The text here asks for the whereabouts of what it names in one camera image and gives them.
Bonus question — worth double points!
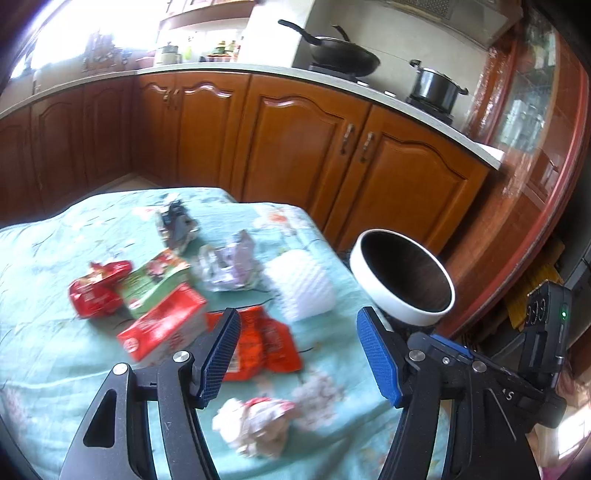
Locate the dark crumpled wrapper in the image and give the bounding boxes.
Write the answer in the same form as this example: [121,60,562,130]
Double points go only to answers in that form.
[154,200,200,254]

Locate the yellow cardboard box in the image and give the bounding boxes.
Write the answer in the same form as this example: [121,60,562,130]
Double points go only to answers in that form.
[503,240,566,330]

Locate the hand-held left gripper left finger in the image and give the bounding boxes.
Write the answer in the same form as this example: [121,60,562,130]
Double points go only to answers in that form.
[60,307,243,480]

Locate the bright window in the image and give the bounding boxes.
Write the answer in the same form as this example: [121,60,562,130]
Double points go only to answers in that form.
[14,0,162,70]

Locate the crumpled red snack wrapper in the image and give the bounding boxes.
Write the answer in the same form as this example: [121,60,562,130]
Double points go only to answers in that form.
[68,260,134,319]

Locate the range hood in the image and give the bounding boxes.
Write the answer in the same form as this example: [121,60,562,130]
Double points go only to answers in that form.
[374,0,522,49]

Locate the teal floral tablecloth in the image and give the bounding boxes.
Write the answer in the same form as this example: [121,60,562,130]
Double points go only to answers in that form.
[0,186,451,480]

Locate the wooden glass-door display cabinet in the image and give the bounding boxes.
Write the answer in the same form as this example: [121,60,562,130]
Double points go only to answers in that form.
[443,14,591,337]

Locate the black wok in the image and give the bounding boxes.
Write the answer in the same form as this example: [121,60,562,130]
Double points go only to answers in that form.
[278,19,380,77]

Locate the pastel plastic wrapper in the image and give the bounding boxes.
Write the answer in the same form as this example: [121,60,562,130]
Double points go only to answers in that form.
[193,229,264,292]

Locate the white kitchen countertop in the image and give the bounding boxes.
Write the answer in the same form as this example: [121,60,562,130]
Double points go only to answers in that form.
[0,62,505,171]

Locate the white round waste bin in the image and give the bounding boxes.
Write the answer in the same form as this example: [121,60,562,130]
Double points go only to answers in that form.
[349,229,456,330]

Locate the metal utensil rack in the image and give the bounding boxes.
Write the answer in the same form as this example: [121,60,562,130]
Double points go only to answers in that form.
[83,32,131,72]

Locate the pale enamel pot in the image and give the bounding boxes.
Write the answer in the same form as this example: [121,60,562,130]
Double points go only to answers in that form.
[154,42,182,66]

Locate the crumpled white and red paper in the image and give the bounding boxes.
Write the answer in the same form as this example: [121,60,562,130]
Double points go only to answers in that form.
[212,396,296,460]

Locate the green drink carton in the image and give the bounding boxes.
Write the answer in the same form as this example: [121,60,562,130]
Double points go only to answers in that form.
[115,249,192,319]

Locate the row of condiment bottles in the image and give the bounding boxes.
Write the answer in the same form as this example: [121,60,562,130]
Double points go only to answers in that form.
[207,39,242,63]

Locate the wooden base cabinets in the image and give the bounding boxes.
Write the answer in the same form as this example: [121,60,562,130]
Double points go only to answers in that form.
[0,71,490,252]

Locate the red drink carton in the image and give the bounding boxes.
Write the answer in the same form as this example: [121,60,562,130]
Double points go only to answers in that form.
[116,282,209,363]

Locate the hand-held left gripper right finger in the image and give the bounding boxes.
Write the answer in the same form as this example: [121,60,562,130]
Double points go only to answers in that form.
[355,305,541,480]

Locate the orange-red snack wrapper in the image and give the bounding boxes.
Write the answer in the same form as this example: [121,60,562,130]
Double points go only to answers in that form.
[205,305,303,383]

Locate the steel cooking pot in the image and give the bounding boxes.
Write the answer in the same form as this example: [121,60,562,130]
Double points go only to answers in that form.
[409,59,469,104]

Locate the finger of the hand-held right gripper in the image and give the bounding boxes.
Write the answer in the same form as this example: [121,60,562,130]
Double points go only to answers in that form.
[407,332,474,368]

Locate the white foam fruit net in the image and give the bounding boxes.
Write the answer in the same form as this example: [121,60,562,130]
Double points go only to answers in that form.
[262,249,338,322]

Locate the wooden wall shelf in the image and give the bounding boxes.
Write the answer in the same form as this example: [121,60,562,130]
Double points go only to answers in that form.
[159,0,259,29]

